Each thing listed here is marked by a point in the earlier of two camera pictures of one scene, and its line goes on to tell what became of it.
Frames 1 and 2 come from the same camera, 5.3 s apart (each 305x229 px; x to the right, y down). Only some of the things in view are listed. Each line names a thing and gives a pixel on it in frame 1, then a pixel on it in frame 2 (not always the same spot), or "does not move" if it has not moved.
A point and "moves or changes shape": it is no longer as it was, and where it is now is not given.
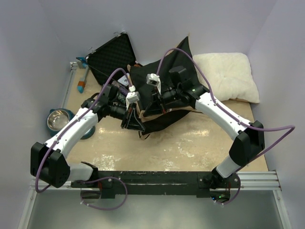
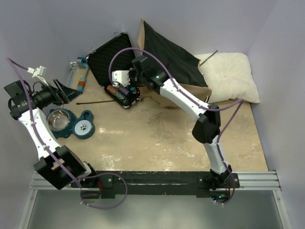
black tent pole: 93,68 moves or changes shape
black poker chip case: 112,59 does not move
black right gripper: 154,108 → 131,73
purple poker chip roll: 122,89 does not move
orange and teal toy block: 82,64 does not move
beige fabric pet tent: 150,119 → 163,60
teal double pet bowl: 57,118 does not move
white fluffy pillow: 230,76 does not move
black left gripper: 133,123 → 62,95
